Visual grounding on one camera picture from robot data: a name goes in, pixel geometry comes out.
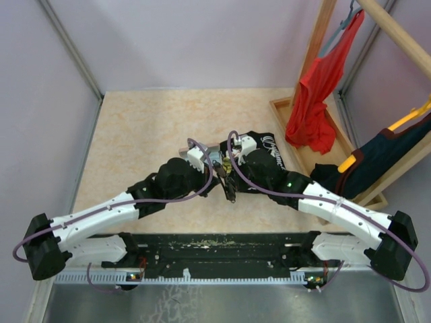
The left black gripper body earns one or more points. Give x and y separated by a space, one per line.
195 180

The thin-framed sunglasses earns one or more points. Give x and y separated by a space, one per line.
225 181

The pink glasses case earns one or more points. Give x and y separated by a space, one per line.
214 152

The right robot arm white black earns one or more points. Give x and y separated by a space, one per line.
386 243

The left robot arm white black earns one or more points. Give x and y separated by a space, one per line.
52 244

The black floral t-shirt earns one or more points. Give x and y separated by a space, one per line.
269 151

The red tank top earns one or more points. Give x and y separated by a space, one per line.
308 125

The yellow clothes hanger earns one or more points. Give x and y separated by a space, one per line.
414 113

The navy blue garment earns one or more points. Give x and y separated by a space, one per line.
372 160

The grey clothes hanger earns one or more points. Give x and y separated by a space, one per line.
326 48

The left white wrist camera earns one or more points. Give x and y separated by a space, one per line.
199 158

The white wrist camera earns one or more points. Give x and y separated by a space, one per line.
243 145
199 158

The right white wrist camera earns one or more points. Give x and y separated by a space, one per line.
243 145

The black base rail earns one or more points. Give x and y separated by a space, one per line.
218 256

